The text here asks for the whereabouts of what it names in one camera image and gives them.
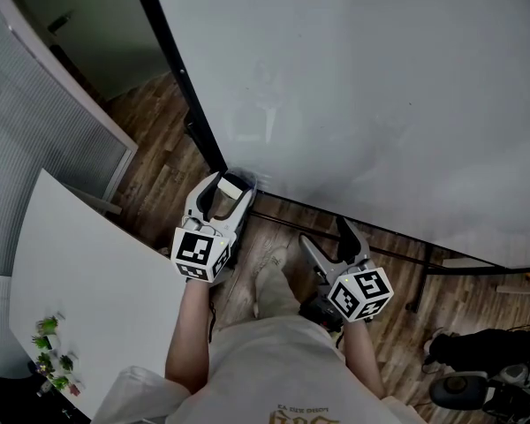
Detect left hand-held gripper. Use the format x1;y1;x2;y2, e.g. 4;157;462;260
170;170;254;284

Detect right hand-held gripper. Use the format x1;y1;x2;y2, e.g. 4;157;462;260
299;216;394;325

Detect white whiteboard eraser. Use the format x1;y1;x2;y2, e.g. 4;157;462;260
216;177;245;201

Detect person's right forearm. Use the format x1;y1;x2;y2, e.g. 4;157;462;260
342;320;387;400

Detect person's left forearm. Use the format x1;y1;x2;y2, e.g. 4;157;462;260
164;278;213;396

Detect large white whiteboard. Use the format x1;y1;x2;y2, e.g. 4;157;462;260
127;0;530;314

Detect black waist device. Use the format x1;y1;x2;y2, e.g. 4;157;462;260
298;296;344;333

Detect person's light shoe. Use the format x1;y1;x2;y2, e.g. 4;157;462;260
252;245;290;278

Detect person's beige trouser leg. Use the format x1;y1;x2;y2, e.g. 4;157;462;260
253;266;302;322

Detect white table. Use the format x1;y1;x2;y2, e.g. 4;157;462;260
8;168;187;421

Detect person's white shirt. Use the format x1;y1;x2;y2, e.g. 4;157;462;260
90;314;430;424

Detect black bag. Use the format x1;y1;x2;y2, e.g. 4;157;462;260
427;327;530;371

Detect frosted glass door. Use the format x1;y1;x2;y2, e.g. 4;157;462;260
8;0;170;102

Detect group of small potted plants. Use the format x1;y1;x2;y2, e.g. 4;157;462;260
31;314;83;398

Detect black chair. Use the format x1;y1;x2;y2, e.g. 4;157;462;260
0;375;90;424

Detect dark door handle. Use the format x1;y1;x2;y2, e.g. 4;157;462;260
47;12;74;33

